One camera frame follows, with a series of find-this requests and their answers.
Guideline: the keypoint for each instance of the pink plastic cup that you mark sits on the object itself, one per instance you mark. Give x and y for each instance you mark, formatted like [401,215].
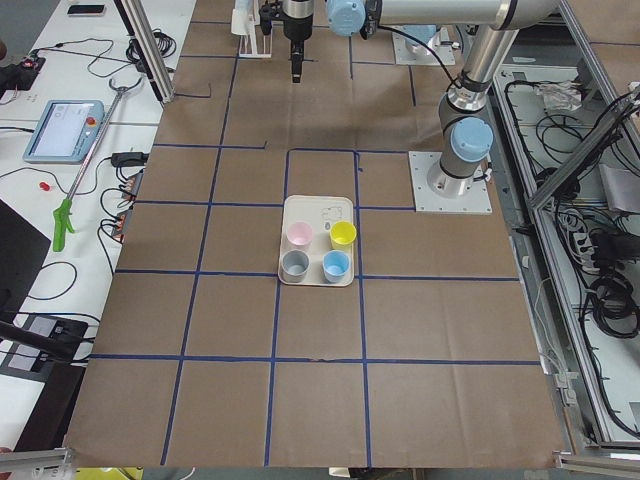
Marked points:
[299,235]

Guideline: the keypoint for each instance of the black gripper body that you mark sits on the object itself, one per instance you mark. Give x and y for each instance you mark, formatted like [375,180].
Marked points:
[296,24]

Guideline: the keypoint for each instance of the light blue plastic cup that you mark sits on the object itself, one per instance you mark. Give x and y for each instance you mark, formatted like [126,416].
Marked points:
[244,5]

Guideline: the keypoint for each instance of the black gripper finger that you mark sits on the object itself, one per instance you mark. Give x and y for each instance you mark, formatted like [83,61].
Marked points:
[297,59]

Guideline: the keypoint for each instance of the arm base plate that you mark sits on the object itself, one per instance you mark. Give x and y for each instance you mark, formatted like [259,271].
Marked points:
[438,196]
[408,54]

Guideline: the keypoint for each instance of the green handled reacher grabber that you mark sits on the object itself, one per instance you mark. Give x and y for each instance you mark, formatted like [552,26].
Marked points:
[61,215]

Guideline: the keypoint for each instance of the blue teach pendant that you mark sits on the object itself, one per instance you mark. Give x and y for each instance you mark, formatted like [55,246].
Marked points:
[65,132]

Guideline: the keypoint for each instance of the grey plastic cup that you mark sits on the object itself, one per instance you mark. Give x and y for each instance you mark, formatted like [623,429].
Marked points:
[294,266]

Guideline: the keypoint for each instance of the aluminium frame post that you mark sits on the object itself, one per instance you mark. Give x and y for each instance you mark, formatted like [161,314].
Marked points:
[140,32]

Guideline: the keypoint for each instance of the cream plastic tray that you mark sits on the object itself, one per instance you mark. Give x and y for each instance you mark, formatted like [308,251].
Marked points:
[321,212]

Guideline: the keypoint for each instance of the yellow plastic cup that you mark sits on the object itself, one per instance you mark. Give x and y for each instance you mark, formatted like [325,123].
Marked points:
[342,235]

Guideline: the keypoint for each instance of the brown paper table cover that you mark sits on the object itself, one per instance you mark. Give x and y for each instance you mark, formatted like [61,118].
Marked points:
[205,358]

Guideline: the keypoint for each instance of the white wire cup rack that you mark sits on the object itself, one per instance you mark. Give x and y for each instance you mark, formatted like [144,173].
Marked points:
[255,44]

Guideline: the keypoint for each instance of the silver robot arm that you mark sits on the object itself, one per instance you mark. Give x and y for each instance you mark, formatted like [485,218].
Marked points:
[467,138]
[429,34]

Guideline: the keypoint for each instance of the black power adapter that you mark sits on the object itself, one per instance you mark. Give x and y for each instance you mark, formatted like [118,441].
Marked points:
[129,159]

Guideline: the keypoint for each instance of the white plastic cup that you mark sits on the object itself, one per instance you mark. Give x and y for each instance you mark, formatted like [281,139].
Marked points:
[240,22]

